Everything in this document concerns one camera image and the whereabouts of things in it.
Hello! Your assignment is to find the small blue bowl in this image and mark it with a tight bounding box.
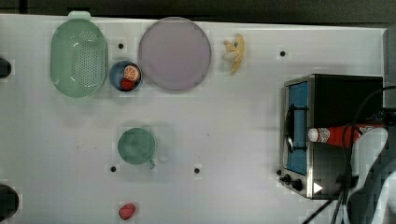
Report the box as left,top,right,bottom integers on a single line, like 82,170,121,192
109,61,143,91

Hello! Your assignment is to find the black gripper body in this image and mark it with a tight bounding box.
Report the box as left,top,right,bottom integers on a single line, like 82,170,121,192
368,107,396,126

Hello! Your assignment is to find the peeled plush banana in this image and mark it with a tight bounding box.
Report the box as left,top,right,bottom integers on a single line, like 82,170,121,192
223,34,246,74

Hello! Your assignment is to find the green cup with handle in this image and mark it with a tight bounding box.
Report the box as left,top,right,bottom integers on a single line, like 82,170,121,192
118,128,156,169

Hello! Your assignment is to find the orange slice toy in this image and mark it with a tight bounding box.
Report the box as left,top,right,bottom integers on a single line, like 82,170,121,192
123,65,140,82

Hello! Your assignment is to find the green perforated colander basket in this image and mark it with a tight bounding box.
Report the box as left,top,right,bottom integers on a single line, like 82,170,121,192
49,11,108,98

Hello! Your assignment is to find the red plush ketchup bottle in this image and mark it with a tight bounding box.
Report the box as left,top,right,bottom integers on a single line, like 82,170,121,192
307,124,382,147

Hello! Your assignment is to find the lilac round plate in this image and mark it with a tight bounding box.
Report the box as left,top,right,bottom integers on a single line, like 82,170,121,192
138,17,211,91

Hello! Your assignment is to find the red strawberry toy on table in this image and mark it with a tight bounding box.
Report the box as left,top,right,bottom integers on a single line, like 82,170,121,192
119,203,136,220

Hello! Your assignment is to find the black cylinder post lower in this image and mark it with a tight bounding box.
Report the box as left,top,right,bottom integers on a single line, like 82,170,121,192
0,184,20,221

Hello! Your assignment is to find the red strawberry toy in bowl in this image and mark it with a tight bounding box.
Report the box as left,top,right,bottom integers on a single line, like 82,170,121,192
120,78,134,91

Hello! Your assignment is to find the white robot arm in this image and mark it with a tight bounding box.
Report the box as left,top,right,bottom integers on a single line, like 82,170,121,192
340,108,395,224

